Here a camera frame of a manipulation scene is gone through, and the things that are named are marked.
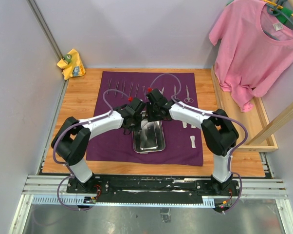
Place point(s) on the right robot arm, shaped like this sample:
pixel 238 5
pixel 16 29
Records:
pixel 219 133

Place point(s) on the grey clothes hanger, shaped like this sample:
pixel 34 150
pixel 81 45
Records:
pixel 280 19

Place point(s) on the aluminium rail frame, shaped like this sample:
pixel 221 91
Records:
pixel 136 204

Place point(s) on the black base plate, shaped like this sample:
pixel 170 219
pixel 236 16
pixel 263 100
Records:
pixel 152 189

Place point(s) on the yellow hoop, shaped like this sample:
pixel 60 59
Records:
pixel 292 14

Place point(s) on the green hanger clip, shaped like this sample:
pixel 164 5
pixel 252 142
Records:
pixel 285 12

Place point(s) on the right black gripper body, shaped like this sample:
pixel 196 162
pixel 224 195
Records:
pixel 153 114

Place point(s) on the purple surgical wrap cloth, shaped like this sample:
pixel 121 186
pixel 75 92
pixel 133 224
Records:
pixel 114 145

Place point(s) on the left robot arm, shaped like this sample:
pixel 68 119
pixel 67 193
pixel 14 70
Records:
pixel 71 141

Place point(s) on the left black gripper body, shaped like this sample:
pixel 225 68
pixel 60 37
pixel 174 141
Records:
pixel 136 126

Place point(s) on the yellow paper bag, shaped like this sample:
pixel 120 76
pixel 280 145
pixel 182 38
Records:
pixel 71 65

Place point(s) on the steel instrument tray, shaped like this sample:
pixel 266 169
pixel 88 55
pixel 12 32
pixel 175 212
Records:
pixel 150 138

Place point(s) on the wooden beam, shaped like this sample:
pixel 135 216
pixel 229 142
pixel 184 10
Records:
pixel 265 139

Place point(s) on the wooden tray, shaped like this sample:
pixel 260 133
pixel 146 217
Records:
pixel 254 120

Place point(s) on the pink t-shirt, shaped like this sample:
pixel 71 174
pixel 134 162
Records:
pixel 255 49

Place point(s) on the aluminium corner post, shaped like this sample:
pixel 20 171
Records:
pixel 45 28

